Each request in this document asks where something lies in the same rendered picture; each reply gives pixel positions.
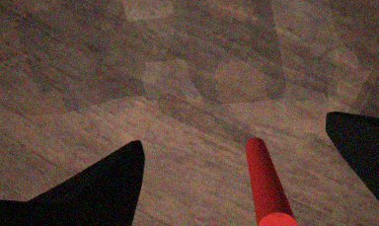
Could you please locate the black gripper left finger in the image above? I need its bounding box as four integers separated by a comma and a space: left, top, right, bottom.
0, 140, 145, 226

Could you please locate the red peg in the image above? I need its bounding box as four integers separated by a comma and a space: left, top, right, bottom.
245, 138, 297, 226

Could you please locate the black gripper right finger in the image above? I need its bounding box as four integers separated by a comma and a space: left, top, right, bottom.
326, 112, 379, 200

